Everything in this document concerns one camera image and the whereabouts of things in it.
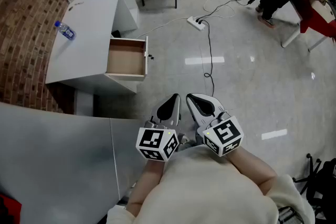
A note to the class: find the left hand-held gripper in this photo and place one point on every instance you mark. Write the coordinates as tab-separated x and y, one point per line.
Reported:
151	139

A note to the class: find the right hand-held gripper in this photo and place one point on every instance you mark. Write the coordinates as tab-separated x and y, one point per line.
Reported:
225	133

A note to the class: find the white wooden desk drawer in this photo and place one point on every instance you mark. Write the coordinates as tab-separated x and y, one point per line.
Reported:
126	60

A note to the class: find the person's left forearm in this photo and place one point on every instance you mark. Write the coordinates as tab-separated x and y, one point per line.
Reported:
147	181

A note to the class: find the person's right forearm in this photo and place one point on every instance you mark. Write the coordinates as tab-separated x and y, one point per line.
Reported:
252	168

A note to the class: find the white desk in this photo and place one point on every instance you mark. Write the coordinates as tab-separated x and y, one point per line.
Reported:
89	34

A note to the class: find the person's cream shirt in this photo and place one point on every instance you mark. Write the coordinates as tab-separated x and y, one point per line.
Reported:
210	191

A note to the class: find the white power strip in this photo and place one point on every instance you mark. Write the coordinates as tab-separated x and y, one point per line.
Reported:
196	23

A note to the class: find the black bag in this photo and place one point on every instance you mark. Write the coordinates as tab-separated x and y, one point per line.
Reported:
116	33

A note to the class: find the grey metal cabinet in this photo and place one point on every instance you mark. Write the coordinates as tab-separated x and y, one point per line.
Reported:
52	160

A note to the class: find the blue capped water bottle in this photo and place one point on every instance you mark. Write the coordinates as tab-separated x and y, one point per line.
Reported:
66	31

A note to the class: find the red table white legs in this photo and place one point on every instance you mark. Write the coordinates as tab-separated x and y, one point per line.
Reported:
309	21

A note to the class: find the black office chair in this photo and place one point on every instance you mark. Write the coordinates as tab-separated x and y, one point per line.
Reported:
323	186

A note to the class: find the beige cardboard box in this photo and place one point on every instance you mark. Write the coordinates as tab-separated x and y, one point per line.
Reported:
324	11

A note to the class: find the red box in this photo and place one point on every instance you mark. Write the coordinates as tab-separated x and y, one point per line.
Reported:
9	209

